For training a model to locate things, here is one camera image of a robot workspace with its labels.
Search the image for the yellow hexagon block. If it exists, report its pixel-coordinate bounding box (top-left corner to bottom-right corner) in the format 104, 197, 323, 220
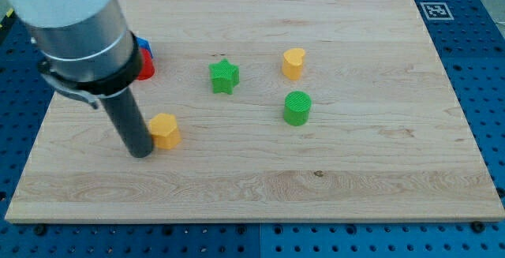
149, 113, 181, 150

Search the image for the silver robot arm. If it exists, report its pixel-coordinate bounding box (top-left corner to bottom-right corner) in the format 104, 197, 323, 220
9, 0, 142, 108

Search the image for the wooden board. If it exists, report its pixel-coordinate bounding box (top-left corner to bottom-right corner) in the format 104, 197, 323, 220
6, 0, 504, 224

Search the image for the green cylinder block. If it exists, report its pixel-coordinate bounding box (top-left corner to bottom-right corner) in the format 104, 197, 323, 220
283, 91, 312, 126

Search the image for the green star block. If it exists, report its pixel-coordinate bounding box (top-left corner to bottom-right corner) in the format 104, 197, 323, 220
208, 58, 240, 95

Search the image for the yellow heart block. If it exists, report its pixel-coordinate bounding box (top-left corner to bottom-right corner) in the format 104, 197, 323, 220
281, 48, 306, 80

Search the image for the red block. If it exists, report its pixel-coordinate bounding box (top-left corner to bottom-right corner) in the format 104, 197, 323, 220
137, 48, 155, 80

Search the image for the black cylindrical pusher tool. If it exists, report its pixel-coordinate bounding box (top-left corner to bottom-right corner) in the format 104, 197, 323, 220
100, 88, 154, 158

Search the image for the blue block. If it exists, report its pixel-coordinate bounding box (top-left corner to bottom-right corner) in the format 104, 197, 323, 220
137, 36, 154, 58

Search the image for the white fiducial marker tag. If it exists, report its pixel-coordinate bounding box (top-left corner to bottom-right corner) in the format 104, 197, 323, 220
420, 2, 454, 21

